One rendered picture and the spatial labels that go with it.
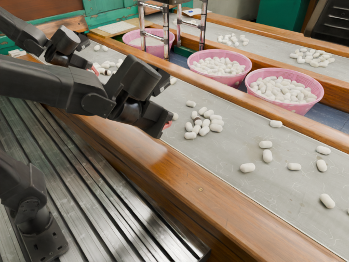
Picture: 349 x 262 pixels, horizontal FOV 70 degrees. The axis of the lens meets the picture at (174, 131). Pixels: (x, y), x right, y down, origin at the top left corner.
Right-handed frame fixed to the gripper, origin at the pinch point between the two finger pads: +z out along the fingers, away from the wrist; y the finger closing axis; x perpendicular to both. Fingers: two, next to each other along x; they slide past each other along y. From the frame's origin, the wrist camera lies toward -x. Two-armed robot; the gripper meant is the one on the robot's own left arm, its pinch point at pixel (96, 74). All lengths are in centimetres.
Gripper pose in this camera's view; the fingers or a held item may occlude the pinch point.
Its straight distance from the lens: 105.0
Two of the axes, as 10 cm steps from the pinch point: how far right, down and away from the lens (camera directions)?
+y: -7.2, -4.4, 5.4
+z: 5.3, 1.5, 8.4
